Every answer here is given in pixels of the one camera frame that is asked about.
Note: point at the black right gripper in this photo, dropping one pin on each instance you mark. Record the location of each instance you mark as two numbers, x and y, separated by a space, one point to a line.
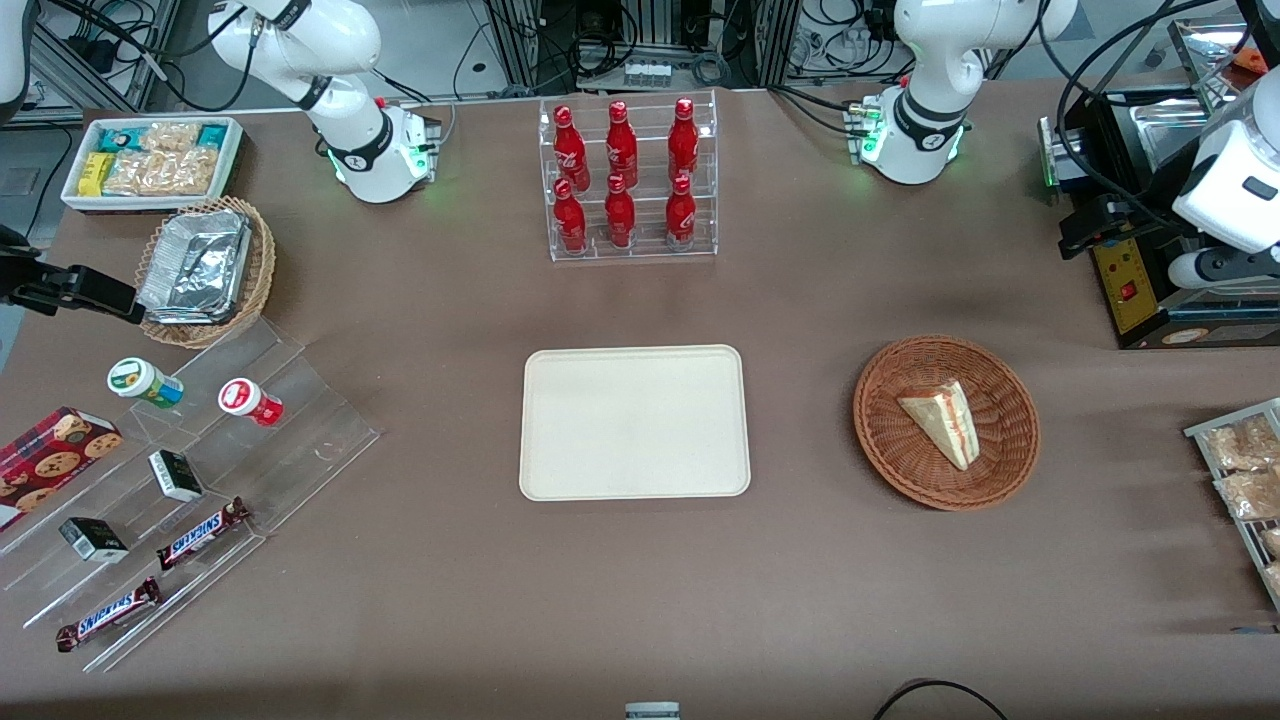
22 283

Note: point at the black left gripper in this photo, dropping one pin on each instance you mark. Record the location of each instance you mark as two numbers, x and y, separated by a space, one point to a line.
1137 214

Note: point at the triangle sandwich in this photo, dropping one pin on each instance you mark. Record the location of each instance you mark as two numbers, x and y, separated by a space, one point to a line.
945 420

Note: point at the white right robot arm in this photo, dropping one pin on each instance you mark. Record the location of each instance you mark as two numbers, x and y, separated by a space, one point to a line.
355 150

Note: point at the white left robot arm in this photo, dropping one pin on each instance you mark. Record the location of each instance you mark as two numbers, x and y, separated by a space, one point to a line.
935 70

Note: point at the light tan wicker basket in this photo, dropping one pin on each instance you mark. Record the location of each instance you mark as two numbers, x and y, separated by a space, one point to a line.
262 270

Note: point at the tray of packaged snacks right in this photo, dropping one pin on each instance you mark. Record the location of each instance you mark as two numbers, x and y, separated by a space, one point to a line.
1215 425

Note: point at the round brown wicker basket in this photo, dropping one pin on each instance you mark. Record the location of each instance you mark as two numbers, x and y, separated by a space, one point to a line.
900 450

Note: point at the cream rectangular serving tray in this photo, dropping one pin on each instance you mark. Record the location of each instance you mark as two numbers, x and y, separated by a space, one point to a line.
633 423

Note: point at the black food warmer cabinet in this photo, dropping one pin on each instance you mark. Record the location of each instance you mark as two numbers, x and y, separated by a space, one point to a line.
1135 295

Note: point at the white rectangular snack bin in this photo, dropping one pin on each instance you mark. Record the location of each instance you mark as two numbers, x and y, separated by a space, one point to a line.
75 200

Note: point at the steel warmer pan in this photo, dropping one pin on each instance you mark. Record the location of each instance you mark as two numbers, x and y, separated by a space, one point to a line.
1165 130

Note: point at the green lidded snack cup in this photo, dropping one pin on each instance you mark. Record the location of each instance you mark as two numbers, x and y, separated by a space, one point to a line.
140 380

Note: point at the stacked aluminium foil trays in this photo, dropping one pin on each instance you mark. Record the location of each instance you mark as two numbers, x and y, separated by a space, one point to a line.
195 265

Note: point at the yellow snack packet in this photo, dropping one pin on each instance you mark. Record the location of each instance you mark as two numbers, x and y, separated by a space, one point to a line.
96 174

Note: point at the clear rice cracker bag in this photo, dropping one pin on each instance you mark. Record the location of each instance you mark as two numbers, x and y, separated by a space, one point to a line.
130 173
170 136
188 170

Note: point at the teal snack packet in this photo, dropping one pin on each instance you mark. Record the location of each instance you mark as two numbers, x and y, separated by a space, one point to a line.
118 139
212 136

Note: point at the red cookie box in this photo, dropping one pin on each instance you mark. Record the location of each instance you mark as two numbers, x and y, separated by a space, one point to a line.
50 465

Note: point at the red lidded snack cup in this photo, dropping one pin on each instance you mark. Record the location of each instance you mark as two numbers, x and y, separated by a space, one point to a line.
247 400

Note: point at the small black white box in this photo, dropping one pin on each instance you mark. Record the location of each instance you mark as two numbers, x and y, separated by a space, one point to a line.
176 476
93 540

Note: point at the clear bag of crackers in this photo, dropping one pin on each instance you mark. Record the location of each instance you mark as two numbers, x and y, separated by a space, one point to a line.
1245 443
1273 578
1270 542
1250 494

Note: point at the clear acrylic stepped stand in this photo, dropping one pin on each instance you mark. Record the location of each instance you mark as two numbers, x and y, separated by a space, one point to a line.
300 440

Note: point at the brown snickers bar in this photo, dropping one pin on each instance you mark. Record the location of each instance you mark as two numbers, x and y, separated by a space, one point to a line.
200 534
108 614

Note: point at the red cola bottle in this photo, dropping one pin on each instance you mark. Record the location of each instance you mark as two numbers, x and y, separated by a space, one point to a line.
681 216
620 218
570 150
683 145
570 222
621 148

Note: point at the clear acrylic bottle rack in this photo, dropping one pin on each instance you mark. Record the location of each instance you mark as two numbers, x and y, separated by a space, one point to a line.
645 250

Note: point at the white power strip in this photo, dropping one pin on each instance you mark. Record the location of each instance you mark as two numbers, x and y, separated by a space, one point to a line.
648 74

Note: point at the small grey box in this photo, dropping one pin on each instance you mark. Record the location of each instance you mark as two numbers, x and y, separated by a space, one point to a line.
652 711

